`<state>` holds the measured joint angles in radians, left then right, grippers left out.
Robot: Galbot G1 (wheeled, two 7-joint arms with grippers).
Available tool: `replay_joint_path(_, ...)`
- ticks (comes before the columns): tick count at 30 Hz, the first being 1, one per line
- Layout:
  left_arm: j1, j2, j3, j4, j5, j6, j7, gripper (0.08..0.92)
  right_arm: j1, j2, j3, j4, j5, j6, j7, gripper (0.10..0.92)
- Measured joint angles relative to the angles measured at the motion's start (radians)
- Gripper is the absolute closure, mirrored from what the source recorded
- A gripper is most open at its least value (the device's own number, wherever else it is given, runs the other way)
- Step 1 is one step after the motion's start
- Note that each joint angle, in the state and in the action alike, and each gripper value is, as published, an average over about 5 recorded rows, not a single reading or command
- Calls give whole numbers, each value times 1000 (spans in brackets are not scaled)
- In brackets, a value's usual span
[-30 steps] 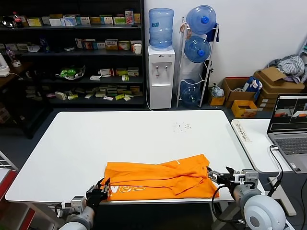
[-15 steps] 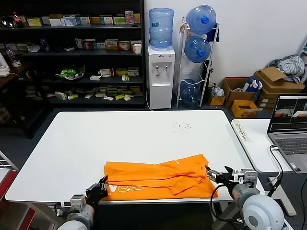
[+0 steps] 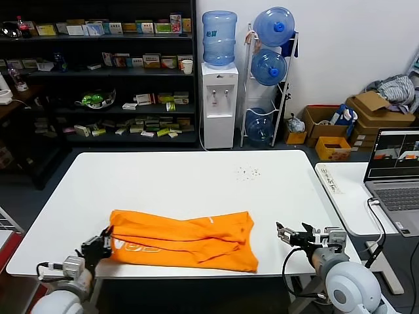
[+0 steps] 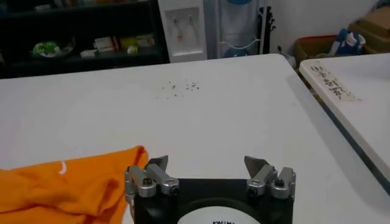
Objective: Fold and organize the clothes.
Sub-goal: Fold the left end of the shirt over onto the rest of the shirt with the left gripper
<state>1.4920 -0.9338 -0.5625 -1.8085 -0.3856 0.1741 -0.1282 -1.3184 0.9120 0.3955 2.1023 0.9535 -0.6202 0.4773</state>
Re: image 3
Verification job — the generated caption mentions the cola bottle red cap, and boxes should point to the cola bottle red cap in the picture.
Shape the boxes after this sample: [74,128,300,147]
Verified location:
[16,15,32,39]

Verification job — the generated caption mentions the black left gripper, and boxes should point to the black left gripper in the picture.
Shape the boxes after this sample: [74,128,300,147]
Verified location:
[81,224,115,268]

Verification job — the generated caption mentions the pale green plastic item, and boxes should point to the pale green plastic item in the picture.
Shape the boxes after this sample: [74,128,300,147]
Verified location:
[409,48,419,92]

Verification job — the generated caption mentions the small yellow box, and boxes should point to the small yellow box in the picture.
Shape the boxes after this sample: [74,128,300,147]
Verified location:
[283,130,308,145]

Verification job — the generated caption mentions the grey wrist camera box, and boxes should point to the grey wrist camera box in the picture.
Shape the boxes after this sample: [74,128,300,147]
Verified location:
[322,227,347,253]
[62,256,86,279]

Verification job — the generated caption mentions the tall pink colourful box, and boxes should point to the tall pink colourful box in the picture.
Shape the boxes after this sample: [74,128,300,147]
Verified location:
[169,14,183,34]

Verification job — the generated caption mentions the pile of grey clothes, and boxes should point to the pile of grey clothes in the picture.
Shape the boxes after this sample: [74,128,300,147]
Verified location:
[365,74,416,106]

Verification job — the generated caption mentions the black shelf unit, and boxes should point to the black shelf unit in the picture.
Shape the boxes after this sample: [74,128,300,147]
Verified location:
[0,0,198,148]

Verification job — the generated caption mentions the large yellow box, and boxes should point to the large yellow box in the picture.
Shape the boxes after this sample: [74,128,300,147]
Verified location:
[315,136,352,162]

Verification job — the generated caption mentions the white laptop cable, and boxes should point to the white laptop cable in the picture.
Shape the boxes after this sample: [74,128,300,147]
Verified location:
[359,197,386,253]

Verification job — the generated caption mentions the bowl with green items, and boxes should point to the bowl with green items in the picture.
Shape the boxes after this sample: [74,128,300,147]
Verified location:
[75,88,117,109]

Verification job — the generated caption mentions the open brown cardboard box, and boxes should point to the open brown cardboard box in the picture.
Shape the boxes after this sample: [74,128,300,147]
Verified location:
[302,104,349,148]

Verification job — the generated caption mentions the blue hanging cloth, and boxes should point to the blue hanging cloth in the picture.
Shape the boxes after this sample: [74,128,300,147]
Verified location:
[280,31,300,59]

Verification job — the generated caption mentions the crumpled plastic bag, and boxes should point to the crumpled plastic bag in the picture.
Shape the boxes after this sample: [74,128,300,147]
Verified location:
[286,114,305,133]

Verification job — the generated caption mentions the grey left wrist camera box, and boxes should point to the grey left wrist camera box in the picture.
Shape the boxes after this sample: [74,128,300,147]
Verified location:
[62,256,86,279]

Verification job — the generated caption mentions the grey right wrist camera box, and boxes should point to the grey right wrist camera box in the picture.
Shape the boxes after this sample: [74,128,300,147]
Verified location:
[322,227,347,253]

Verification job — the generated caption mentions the white wire jug rack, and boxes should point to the white wire jug rack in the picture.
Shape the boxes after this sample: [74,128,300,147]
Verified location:
[240,22,300,148]

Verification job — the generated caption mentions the black clamp stand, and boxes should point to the black clamp stand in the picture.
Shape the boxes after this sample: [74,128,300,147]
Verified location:
[276,81,292,145]

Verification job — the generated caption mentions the blue and white box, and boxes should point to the blue and white box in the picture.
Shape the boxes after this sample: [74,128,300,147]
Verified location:
[84,22,105,37]

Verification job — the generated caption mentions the white water dispenser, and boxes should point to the white water dispenser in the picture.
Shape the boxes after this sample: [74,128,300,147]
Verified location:
[200,61,239,150]

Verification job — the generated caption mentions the white kitchen appliance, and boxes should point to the white kitchen appliance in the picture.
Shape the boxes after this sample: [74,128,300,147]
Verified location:
[0,71,14,106]

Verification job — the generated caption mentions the cardboard box with open flap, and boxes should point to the cardboard box with open flap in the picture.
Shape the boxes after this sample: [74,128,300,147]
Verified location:
[345,90,416,130]

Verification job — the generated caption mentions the purple bottle white base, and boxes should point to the purple bottle white base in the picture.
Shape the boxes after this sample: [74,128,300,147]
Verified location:
[8,63,29,92]

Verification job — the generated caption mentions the black cable with adapter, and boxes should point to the black cable with adapter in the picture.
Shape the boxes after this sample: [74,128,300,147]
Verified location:
[363,244,384,270]

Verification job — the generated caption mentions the scattered small crumbs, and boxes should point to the scattered small crumbs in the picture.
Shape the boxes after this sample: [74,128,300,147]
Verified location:
[235,166,262,181]

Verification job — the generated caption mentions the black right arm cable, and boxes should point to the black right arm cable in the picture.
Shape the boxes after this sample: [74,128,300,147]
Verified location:
[282,247,328,302]

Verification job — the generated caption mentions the beige hanging cloth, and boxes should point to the beige hanging cloth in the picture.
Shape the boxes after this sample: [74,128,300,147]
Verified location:
[244,27,261,55]

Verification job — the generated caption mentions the blue and white bag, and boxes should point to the blue and white bag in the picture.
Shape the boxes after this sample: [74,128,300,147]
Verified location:
[329,104,359,128]

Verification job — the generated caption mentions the orange t-shirt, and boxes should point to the orange t-shirt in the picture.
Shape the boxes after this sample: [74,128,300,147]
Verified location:
[107,209,259,273]

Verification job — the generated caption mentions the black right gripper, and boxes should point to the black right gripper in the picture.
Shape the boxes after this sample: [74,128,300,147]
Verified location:
[276,221,324,254]

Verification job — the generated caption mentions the orange and white box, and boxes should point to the orange and white box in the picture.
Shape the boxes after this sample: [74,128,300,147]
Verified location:
[142,54,161,69]

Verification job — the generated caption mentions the grey laptop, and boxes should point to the grey laptop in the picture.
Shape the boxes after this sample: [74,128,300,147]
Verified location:
[363,127,419,238]

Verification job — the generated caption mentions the stacked flat cardboard boxes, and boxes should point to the stacked flat cardboard boxes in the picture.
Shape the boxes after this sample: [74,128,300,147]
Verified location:
[348,126,380,153]

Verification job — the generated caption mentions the blue bottle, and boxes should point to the blue bottle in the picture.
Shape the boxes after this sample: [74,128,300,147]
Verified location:
[53,52,68,73]

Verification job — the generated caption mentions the blue water jug with sticker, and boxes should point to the blue water jug with sticker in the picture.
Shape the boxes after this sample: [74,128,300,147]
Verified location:
[202,10,237,69]

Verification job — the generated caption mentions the red and white cart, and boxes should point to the red and white cart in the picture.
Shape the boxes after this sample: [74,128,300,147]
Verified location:
[0,228,46,314]

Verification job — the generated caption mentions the shiny dark round object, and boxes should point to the shiny dark round object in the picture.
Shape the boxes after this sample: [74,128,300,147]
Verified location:
[0,22,20,40]

